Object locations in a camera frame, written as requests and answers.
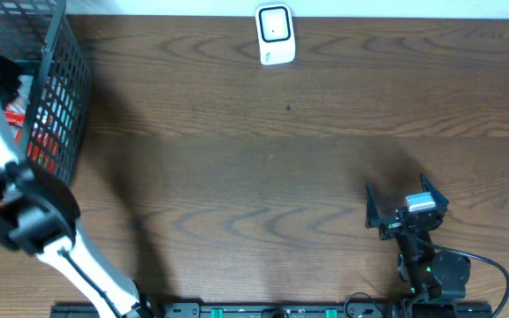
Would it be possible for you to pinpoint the orange-red snack bag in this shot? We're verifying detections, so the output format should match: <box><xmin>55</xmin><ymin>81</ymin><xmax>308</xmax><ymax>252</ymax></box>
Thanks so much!
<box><xmin>4</xmin><ymin>102</ymin><xmax>61</xmax><ymax>174</ymax></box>

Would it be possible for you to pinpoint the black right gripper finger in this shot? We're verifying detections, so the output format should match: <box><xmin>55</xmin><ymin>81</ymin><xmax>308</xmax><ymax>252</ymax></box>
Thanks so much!
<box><xmin>420</xmin><ymin>173</ymin><xmax>449</xmax><ymax>207</ymax></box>
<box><xmin>365</xmin><ymin>185</ymin><xmax>380</xmax><ymax>229</ymax></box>

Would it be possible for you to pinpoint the white barcode scanner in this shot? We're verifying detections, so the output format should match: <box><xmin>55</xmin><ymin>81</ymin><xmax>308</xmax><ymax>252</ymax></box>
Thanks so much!
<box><xmin>254</xmin><ymin>4</ymin><xmax>296</xmax><ymax>66</ymax></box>

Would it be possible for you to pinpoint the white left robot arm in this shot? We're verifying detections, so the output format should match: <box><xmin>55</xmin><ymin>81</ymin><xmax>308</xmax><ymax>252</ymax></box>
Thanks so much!
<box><xmin>0</xmin><ymin>56</ymin><xmax>163</xmax><ymax>317</ymax></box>

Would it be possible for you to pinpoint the grey mesh plastic basket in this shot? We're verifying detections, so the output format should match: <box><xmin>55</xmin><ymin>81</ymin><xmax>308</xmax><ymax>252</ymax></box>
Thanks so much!
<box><xmin>0</xmin><ymin>0</ymin><xmax>92</xmax><ymax>184</ymax></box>

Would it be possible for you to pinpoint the black mounting rail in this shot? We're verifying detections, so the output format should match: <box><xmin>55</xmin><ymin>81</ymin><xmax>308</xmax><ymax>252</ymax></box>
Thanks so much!
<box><xmin>50</xmin><ymin>302</ymin><xmax>494</xmax><ymax>318</ymax></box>

